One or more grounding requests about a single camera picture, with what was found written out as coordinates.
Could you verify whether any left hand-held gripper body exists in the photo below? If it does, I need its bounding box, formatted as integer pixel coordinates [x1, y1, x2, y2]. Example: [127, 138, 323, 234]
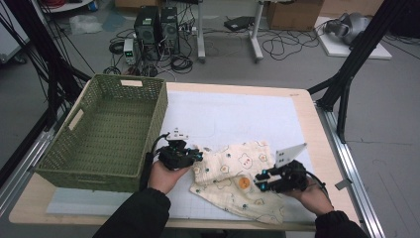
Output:
[157, 127, 195, 172]

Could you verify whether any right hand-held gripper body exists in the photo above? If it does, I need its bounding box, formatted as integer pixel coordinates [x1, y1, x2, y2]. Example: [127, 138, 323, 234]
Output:
[266, 142, 310, 194]

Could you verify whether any cream printed baby cloth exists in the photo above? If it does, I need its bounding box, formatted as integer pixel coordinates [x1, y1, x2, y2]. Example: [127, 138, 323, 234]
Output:
[188, 140, 288, 226]

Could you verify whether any green woven basket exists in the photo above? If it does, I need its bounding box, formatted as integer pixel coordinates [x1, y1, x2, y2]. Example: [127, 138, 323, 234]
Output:
[34, 72, 169, 194]

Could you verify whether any person's left hand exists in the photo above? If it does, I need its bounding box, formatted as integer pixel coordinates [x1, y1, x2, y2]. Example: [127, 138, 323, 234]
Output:
[147, 161, 192, 195]

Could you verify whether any person's right hand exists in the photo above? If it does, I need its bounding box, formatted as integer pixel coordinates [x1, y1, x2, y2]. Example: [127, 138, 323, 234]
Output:
[282, 178, 335, 218]

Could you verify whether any grey tape strip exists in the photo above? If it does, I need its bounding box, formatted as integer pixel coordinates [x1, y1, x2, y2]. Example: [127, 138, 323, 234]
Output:
[334, 178, 354, 191]

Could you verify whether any white grid mat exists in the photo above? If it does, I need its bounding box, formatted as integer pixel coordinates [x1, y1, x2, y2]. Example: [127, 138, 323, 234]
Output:
[46, 89, 318, 223]

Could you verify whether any grey power supply unit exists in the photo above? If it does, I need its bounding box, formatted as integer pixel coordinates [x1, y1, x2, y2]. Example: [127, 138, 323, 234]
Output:
[123, 38, 138, 66]

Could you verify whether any small black computer tower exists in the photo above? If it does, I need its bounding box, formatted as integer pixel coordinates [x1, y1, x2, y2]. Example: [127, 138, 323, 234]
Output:
[159, 6, 181, 56]

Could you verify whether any large black computer tower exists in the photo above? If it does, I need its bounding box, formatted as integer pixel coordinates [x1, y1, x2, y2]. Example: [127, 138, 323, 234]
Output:
[133, 5, 162, 62]

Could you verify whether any white platform board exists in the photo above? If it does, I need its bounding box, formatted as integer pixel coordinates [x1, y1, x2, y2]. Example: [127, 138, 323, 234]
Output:
[313, 16, 393, 60]

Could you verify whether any black flat device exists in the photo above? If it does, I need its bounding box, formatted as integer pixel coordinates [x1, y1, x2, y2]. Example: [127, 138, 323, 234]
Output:
[223, 15, 256, 33]

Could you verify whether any blue-grey floor sheet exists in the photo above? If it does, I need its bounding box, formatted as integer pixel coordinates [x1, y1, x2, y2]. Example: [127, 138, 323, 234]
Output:
[101, 9, 128, 33]

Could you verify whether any clear plastic bag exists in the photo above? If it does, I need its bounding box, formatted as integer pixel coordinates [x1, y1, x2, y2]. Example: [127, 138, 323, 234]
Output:
[68, 13, 104, 36]

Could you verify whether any brown cardboard box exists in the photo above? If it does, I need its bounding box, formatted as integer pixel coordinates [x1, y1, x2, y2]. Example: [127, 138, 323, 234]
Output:
[266, 0, 325, 32]

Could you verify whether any grey rounded machine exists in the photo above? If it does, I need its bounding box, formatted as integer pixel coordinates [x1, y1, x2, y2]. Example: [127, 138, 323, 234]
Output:
[323, 12, 372, 46]

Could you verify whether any white cabinet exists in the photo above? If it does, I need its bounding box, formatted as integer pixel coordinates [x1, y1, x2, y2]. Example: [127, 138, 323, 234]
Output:
[0, 0, 31, 63]

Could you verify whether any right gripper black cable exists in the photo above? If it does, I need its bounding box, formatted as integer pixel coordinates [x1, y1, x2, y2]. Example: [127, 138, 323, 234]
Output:
[305, 170, 330, 199]

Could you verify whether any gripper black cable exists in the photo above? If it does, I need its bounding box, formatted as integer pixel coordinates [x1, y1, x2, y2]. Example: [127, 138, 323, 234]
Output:
[140, 133, 170, 191]
[305, 170, 330, 199]

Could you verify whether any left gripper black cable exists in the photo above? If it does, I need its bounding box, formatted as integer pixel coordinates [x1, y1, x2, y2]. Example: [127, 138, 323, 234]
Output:
[140, 133, 170, 191]

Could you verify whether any aluminium rail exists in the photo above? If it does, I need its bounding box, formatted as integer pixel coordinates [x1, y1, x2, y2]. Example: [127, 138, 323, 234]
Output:
[0, 128, 55, 216]
[316, 105, 386, 238]

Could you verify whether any black coiled cable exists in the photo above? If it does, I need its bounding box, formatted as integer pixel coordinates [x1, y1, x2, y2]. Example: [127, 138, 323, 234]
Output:
[169, 54, 194, 74]

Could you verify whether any white desk frame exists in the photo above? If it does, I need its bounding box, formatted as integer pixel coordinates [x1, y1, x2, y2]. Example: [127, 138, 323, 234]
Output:
[196, 0, 265, 63]

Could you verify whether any black metal frame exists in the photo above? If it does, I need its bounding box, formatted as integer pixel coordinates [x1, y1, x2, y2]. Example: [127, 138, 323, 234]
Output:
[307, 0, 420, 144]

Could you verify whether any black frame with cables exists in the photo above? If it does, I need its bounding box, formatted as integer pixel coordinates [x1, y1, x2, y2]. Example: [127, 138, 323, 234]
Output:
[0, 0, 92, 130]

